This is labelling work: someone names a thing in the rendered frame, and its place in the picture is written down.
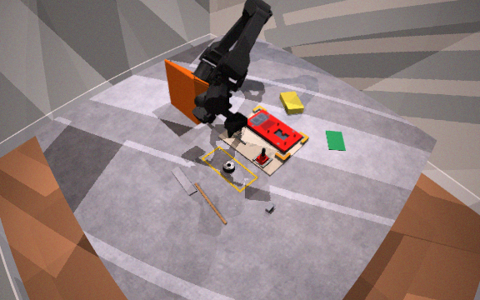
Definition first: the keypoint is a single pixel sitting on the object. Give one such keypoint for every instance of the black rubber tyre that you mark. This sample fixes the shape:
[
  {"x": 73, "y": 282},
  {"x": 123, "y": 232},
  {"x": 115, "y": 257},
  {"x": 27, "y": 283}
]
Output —
[{"x": 228, "y": 166}]

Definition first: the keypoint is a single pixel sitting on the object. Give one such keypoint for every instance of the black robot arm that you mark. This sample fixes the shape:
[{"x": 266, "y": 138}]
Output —
[{"x": 229, "y": 64}]

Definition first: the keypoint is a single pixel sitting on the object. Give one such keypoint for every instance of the yellow rectangular block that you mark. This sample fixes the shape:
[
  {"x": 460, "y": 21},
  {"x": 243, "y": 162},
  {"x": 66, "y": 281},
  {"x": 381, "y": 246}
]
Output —
[{"x": 291, "y": 102}]

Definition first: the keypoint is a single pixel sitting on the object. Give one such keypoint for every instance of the green flat rectangle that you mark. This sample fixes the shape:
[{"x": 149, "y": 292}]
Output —
[{"x": 335, "y": 141}]

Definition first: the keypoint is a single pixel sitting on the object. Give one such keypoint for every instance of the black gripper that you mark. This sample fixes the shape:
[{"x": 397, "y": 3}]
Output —
[{"x": 234, "y": 121}]

